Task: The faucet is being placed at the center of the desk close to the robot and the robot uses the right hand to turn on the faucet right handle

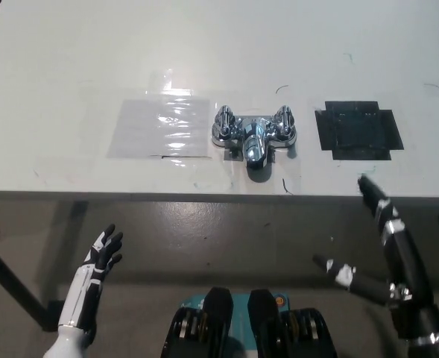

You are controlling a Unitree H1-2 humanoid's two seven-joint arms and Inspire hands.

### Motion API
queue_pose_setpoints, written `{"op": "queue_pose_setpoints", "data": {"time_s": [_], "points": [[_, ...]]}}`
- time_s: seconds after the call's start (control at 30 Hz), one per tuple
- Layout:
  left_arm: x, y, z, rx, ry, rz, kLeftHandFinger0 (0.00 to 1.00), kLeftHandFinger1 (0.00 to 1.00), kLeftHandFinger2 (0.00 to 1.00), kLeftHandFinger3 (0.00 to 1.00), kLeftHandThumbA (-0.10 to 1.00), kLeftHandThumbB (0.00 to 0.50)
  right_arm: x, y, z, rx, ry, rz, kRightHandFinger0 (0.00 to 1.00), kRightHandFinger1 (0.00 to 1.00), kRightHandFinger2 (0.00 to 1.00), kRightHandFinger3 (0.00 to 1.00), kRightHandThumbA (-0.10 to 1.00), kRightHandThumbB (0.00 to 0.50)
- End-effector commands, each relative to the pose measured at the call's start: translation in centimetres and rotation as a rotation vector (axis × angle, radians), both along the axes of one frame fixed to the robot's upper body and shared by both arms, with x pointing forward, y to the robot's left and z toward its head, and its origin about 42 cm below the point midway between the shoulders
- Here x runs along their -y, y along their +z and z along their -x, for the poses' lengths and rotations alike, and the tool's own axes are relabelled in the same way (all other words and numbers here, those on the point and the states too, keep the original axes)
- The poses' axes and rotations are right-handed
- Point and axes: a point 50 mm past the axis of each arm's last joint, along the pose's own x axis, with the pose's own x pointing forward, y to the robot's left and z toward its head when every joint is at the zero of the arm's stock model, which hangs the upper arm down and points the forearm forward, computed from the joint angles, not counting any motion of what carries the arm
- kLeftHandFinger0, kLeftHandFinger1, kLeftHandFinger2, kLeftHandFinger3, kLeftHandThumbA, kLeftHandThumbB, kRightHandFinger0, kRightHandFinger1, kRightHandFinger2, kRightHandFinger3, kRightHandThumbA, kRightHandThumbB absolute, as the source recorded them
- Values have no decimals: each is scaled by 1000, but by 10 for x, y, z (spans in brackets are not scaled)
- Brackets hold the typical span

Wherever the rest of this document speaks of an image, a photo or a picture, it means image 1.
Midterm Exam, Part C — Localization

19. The clear plastic sheet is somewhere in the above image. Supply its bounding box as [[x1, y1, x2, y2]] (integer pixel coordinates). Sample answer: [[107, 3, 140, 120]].
[[105, 98, 212, 160]]

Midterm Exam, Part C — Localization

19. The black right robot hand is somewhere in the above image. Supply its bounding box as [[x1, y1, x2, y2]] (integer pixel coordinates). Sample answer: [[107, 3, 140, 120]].
[[312, 175, 439, 344]]

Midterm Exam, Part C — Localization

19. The black metal table frame bar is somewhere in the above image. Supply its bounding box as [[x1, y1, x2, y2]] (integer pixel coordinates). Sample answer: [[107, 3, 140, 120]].
[[0, 233, 66, 332]]

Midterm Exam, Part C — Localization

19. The chrome faucet lever handle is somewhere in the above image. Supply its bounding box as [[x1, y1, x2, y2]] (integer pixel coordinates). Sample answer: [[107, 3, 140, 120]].
[[214, 104, 237, 137], [273, 104, 297, 135]]

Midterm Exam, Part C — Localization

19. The grey table leg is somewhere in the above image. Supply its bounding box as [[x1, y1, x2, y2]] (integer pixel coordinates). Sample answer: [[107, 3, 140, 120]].
[[47, 200, 90, 305]]

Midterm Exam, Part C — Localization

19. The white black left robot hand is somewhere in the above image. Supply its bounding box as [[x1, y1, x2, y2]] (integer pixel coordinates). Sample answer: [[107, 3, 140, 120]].
[[57, 223, 124, 335]]

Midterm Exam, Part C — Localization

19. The chrome faucet body with spout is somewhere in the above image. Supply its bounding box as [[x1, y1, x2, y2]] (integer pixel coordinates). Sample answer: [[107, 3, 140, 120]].
[[210, 113, 300, 172]]

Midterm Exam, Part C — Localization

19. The black tape square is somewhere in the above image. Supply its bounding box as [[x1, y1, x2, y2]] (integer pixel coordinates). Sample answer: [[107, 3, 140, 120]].
[[314, 99, 405, 162]]

